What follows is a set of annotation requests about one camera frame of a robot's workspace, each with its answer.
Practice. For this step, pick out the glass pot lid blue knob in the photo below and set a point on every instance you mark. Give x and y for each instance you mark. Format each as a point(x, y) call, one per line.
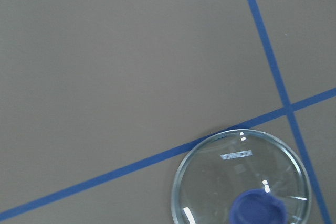
point(241, 176)

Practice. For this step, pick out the blue tape line lengthwise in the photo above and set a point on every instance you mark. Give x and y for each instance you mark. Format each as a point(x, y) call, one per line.
point(291, 108)

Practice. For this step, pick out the blue tape line crosswise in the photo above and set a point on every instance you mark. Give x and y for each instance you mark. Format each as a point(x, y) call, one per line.
point(157, 158)

